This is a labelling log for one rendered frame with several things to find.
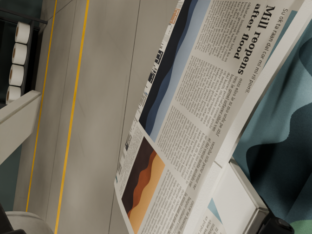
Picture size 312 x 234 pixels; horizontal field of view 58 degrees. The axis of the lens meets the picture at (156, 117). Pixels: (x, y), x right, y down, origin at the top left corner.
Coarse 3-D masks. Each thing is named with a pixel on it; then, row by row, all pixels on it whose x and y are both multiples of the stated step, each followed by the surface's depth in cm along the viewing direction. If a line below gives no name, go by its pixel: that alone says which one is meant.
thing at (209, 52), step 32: (192, 0) 30; (224, 0) 25; (256, 0) 21; (192, 32) 29; (224, 32) 24; (160, 64) 34; (192, 64) 27; (224, 64) 23; (160, 96) 32; (192, 96) 26; (224, 96) 22; (160, 128) 30; (192, 128) 25; (128, 160) 36; (160, 160) 29; (192, 160) 24; (128, 192) 34; (160, 192) 28; (128, 224) 33; (160, 224) 27
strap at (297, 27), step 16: (304, 16) 17; (288, 32) 17; (288, 48) 17; (272, 64) 17; (256, 80) 18; (272, 80) 17; (256, 96) 18; (240, 112) 18; (240, 128) 18; (224, 144) 19; (224, 160) 19; (208, 176) 20; (208, 192) 19; (192, 224) 20
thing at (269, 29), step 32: (288, 0) 18; (256, 32) 20; (256, 64) 20; (288, 64) 18; (288, 96) 17; (224, 128) 22; (256, 128) 19; (288, 128) 17; (256, 160) 19; (288, 160) 17; (192, 192) 24; (288, 192) 17
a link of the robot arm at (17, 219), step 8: (8, 216) 41; (16, 216) 42; (24, 216) 42; (32, 216) 44; (16, 224) 40; (24, 224) 41; (32, 224) 42; (40, 224) 43; (32, 232) 41; (40, 232) 42; (48, 232) 43
